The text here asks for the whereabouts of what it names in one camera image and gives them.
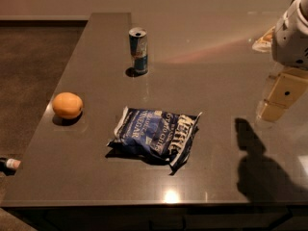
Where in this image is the blue silver energy drink can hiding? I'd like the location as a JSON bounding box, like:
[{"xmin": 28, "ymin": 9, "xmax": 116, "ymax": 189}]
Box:
[{"xmin": 129, "ymin": 27, "xmax": 148, "ymax": 75}]

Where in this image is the blue chip bag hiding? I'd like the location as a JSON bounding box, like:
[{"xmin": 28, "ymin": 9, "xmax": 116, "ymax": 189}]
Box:
[{"xmin": 108, "ymin": 107, "xmax": 201, "ymax": 173}]

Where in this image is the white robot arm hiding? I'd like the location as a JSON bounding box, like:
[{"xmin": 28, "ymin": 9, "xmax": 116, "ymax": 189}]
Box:
[{"xmin": 252, "ymin": 0, "xmax": 308, "ymax": 122}]

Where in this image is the orange fruit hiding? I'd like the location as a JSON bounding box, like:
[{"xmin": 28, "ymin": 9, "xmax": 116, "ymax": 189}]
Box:
[{"xmin": 52, "ymin": 92, "xmax": 83, "ymax": 119}]

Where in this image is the dark bottle with white label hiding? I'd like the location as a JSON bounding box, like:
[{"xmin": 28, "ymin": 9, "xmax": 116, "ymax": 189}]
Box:
[{"xmin": 0, "ymin": 158, "xmax": 21, "ymax": 173}]

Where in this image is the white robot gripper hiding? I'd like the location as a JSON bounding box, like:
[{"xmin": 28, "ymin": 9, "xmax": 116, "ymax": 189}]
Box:
[{"xmin": 257, "ymin": 4, "xmax": 308, "ymax": 122}]

